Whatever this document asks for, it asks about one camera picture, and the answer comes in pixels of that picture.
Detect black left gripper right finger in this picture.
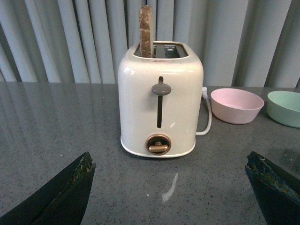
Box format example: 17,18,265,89
245,151,300,225

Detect grey vertical blinds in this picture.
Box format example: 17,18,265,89
0,0,300,88

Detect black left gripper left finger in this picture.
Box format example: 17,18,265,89
0,152,96,225

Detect cream white toaster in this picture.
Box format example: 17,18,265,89
118,41,203,158

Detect green plastic bowl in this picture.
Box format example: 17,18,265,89
267,91,300,128

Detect white toaster power cable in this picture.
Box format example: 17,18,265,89
195,86,212,136

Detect brown toast slice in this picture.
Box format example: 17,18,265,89
139,5,154,58

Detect pink plastic bowl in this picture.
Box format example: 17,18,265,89
210,88,264,125

